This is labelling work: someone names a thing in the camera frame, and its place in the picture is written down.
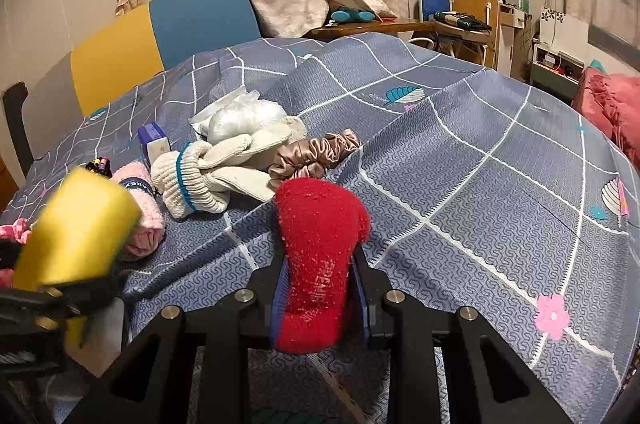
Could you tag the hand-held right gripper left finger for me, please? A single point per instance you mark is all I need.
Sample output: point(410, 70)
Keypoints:
point(281, 304)

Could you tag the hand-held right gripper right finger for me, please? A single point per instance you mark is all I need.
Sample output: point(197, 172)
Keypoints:
point(362, 304)

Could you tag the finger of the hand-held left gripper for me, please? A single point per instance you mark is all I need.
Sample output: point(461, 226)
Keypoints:
point(60, 301)
point(9, 254)

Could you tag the red fuzzy sock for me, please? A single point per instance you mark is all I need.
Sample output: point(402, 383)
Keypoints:
point(320, 244)

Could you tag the yellow sponge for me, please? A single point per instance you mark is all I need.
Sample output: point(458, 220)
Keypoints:
point(75, 224)

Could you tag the pink satin scrunchie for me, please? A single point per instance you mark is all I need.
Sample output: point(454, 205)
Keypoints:
point(310, 154)

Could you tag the blue tissue packet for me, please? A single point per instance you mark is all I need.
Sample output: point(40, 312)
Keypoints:
point(152, 139)

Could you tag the pink fluffy cloth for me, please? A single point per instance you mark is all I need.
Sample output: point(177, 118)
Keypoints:
point(12, 231)

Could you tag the pink knit sock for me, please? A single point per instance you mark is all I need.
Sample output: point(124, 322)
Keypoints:
point(149, 226)

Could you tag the grey printed bedsheet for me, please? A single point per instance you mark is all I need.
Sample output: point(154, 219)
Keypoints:
point(475, 204)

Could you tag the white knit glove blue cuff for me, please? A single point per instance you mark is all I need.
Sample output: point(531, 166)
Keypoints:
point(190, 184)

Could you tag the clear plastic bag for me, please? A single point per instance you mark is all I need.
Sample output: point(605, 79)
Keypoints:
point(240, 119)

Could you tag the wooden side table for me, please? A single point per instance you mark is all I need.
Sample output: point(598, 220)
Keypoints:
point(400, 26)

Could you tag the blue plush toy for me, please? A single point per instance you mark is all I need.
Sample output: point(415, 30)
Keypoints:
point(352, 15)

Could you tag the grey low cabinet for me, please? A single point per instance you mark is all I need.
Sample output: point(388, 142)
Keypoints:
point(552, 79)

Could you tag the green power tool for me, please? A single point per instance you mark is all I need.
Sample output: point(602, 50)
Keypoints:
point(457, 19)

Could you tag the red blanket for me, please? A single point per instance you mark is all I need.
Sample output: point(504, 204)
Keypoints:
point(612, 104)

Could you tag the white flowered board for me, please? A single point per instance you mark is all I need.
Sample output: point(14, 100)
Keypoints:
point(552, 29)

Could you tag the black frame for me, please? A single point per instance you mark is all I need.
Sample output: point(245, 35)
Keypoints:
point(14, 124)

